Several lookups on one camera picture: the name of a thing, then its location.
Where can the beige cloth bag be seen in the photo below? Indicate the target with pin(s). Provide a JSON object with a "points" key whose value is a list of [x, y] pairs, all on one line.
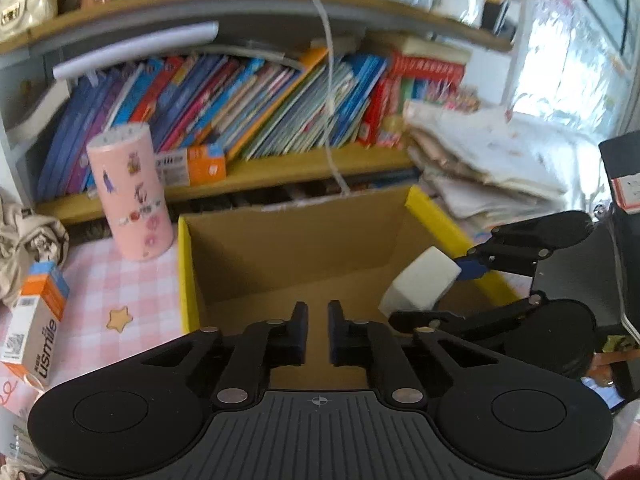
{"points": [[30, 240]]}

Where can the pink checked tablecloth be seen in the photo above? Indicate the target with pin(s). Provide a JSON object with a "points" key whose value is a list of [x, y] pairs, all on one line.
{"points": [[100, 285]]}

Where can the white rolled paper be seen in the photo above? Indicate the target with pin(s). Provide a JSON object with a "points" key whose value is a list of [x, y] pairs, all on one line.
{"points": [[140, 45]]}

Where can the wooden bookshelf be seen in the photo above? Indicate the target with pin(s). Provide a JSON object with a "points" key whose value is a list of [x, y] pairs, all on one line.
{"points": [[280, 172]]}

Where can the small orange white box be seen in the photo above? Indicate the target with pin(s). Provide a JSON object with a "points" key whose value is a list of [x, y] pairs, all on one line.
{"points": [[200, 165]]}

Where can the small black box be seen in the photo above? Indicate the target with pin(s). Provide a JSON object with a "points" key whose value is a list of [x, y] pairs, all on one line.
{"points": [[497, 17]]}

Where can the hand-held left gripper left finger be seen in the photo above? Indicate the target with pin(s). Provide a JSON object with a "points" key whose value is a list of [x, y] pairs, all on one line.
{"points": [[299, 332]]}

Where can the stack of loose papers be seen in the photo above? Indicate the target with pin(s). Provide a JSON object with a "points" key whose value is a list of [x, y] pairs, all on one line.
{"points": [[480, 160]]}

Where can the row of colourful books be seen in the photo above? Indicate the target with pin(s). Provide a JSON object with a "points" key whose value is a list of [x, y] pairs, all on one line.
{"points": [[250, 105]]}

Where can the beige thick book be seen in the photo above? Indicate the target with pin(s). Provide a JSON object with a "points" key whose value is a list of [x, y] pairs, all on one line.
{"points": [[425, 47]]}

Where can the cream quilted purse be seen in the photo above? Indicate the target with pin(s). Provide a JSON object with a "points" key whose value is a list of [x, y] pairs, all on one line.
{"points": [[25, 0]]}

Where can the white sponge block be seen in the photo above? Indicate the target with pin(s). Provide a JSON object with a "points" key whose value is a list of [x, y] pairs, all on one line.
{"points": [[425, 280]]}

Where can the white quilted bed cover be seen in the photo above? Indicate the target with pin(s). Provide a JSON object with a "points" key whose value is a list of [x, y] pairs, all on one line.
{"points": [[565, 150]]}

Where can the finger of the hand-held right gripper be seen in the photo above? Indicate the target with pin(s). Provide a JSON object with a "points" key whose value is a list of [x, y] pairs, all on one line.
{"points": [[470, 267], [450, 322]]}

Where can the red thick dictionary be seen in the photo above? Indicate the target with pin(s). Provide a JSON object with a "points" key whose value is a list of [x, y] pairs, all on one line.
{"points": [[430, 67]]}

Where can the pink sticker-covered cylinder container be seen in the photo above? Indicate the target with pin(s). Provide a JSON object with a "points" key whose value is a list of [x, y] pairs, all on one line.
{"points": [[130, 195]]}

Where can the orange white toothpaste box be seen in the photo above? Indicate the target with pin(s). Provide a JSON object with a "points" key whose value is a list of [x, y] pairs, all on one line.
{"points": [[35, 320]]}

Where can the pink alphabet wall poster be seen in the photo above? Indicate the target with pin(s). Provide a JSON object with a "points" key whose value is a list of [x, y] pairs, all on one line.
{"points": [[555, 0]]}

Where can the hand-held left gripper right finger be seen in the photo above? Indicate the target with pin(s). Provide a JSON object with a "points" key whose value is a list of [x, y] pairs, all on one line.
{"points": [[336, 332]]}

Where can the white leaning book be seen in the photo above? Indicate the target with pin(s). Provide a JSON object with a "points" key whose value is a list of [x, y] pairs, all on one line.
{"points": [[35, 110]]}

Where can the yellow cardboard box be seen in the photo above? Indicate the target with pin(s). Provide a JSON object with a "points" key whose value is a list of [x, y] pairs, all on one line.
{"points": [[300, 250]]}

